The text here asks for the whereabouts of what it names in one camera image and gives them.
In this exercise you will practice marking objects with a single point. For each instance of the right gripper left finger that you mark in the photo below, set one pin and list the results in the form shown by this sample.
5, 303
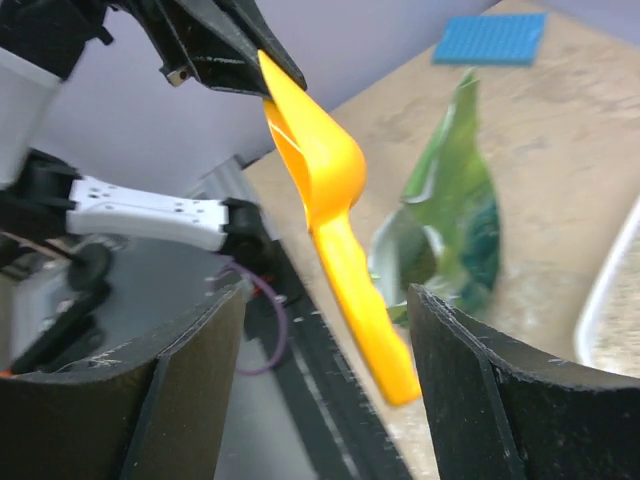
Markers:
151, 408

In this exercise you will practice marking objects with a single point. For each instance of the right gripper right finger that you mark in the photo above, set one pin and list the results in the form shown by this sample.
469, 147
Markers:
499, 408

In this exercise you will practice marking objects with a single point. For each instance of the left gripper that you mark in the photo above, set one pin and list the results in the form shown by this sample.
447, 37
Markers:
214, 42

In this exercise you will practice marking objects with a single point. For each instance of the yellow plastic scoop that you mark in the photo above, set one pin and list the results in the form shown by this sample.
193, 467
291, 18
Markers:
329, 171

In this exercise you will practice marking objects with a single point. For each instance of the green litter bag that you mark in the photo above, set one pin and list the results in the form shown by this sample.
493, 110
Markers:
445, 233

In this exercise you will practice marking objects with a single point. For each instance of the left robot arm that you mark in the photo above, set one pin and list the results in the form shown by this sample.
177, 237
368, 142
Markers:
44, 198

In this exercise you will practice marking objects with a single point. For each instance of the white litter box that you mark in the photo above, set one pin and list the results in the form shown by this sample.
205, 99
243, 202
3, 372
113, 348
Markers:
584, 336

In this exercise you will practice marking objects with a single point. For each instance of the grey cat litter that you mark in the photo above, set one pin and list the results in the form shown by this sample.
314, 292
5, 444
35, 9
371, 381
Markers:
616, 346

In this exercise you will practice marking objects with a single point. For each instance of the blue studded plate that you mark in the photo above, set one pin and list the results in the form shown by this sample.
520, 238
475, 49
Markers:
491, 40

